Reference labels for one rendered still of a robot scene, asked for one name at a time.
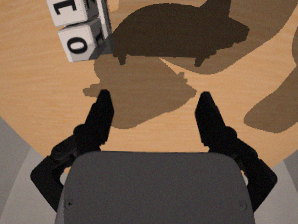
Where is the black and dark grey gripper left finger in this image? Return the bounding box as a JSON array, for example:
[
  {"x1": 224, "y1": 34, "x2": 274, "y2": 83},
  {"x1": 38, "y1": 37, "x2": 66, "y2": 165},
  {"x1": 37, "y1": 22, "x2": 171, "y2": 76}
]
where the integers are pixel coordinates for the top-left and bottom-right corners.
[{"x1": 30, "y1": 89, "x2": 114, "y2": 212}]

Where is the grey calendar cube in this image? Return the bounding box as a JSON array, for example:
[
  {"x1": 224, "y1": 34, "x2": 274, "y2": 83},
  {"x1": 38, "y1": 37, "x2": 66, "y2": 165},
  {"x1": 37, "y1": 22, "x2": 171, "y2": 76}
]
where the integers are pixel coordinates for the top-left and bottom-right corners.
[
  {"x1": 57, "y1": 18, "x2": 106, "y2": 63},
  {"x1": 46, "y1": 0, "x2": 99, "y2": 27}
]

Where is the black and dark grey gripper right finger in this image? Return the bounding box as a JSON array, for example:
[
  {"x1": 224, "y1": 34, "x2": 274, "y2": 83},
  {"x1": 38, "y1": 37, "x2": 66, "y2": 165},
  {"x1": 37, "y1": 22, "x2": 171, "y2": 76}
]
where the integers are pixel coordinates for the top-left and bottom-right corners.
[{"x1": 195, "y1": 91, "x2": 278, "y2": 213}]

